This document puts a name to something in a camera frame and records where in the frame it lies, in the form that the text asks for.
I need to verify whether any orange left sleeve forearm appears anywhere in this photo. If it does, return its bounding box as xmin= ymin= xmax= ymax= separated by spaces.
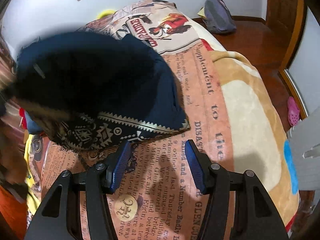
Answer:
xmin=1 ymin=187 xmax=28 ymax=239

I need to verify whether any white sliding wardrobe door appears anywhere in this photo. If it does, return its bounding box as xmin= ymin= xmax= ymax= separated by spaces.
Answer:
xmin=284 ymin=9 xmax=319 ymax=119

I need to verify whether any pink rubber clog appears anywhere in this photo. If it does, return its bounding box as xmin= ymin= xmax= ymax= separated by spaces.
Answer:
xmin=287 ymin=96 xmax=300 ymax=127

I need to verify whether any printed newspaper pattern bedspread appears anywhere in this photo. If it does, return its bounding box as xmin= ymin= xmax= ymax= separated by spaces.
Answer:
xmin=30 ymin=0 xmax=299 ymax=239

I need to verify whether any yellow curved pillow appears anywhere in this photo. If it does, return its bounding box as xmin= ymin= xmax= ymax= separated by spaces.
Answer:
xmin=97 ymin=9 xmax=116 ymax=20

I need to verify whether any navy patterned hooded garment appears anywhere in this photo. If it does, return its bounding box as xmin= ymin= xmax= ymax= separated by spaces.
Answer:
xmin=10 ymin=31 xmax=189 ymax=151

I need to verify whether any blue denim garment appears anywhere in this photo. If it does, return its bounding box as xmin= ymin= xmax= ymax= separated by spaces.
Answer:
xmin=24 ymin=111 xmax=43 ymax=135

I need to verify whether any red plush toy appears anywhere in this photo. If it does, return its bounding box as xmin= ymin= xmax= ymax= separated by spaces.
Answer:
xmin=18 ymin=108 xmax=27 ymax=129

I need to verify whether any brown wooden wardrobe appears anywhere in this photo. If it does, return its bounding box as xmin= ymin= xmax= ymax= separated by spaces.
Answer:
xmin=266 ymin=0 xmax=307 ymax=72

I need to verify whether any grey blue backpack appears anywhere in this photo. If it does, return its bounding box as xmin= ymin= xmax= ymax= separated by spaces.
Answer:
xmin=203 ymin=0 xmax=236 ymax=34

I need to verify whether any yellow garment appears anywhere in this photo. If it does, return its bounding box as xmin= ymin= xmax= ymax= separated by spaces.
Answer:
xmin=24 ymin=134 xmax=41 ymax=219

